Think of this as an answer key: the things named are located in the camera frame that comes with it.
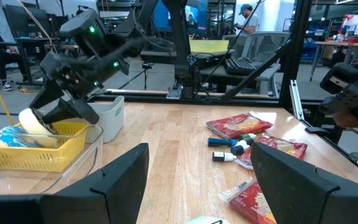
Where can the blue marker dark cap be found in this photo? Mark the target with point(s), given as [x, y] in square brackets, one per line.
[219, 142]

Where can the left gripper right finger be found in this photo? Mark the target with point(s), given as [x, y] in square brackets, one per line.
[291, 193]

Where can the red popcorn packet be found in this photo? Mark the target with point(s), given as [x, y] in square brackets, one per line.
[250, 205]
[281, 147]
[238, 126]

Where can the yellow plastic basket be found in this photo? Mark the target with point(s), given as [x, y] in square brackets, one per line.
[42, 158]

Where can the clear plastic bin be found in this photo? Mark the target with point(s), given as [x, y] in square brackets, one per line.
[95, 161]

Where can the blue frosted donut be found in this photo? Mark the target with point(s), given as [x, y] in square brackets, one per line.
[11, 138]

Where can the cream round object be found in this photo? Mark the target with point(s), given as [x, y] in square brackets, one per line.
[33, 126]

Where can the standing person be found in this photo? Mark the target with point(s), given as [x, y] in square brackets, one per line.
[249, 21]

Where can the grey office chair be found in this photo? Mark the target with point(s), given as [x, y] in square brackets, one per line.
[266, 43]

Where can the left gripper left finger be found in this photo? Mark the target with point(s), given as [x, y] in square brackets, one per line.
[117, 199]

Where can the black keyboard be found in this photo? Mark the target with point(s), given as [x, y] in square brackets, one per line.
[239, 66]

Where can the black desk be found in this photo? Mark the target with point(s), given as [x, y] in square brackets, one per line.
[30, 42]

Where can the cluttered work table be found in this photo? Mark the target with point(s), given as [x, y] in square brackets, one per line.
[337, 45]

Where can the black metal table frame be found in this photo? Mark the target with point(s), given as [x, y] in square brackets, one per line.
[295, 46]

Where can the yellow paper sheet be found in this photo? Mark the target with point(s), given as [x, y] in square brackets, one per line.
[208, 46]

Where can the blue lit monitor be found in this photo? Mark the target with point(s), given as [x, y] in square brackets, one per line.
[194, 15]

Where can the light grey plastic bin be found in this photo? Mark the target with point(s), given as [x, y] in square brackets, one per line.
[110, 118]

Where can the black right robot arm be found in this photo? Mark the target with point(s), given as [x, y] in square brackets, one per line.
[89, 34]

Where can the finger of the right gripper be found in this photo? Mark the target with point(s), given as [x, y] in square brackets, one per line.
[76, 109]
[45, 96]

